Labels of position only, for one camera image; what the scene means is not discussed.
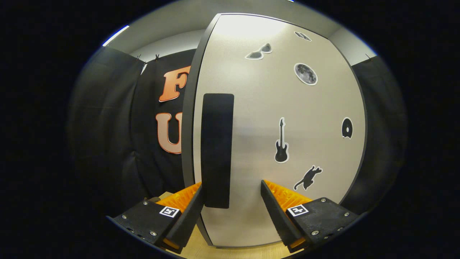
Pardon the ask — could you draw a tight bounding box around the beige shoe cabinet door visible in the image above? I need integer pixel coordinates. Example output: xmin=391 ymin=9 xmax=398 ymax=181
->
xmin=192 ymin=14 xmax=367 ymax=249

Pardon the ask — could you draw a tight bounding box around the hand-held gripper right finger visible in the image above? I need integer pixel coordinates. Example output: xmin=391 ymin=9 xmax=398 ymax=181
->
xmin=261 ymin=179 xmax=360 ymax=252

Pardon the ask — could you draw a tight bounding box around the ceiling light strip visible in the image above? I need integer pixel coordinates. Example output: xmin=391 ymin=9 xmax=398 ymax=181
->
xmin=102 ymin=24 xmax=130 ymax=47

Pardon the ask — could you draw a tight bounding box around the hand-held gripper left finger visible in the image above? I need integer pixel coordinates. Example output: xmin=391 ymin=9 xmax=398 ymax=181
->
xmin=108 ymin=182 xmax=204 ymax=254

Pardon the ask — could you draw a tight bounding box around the black backdrop cloth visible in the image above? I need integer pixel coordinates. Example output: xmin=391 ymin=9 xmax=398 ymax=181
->
xmin=68 ymin=47 xmax=406 ymax=216

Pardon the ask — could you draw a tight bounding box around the grey shoe cabinet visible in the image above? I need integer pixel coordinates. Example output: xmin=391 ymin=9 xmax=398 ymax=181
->
xmin=181 ymin=14 xmax=369 ymax=249

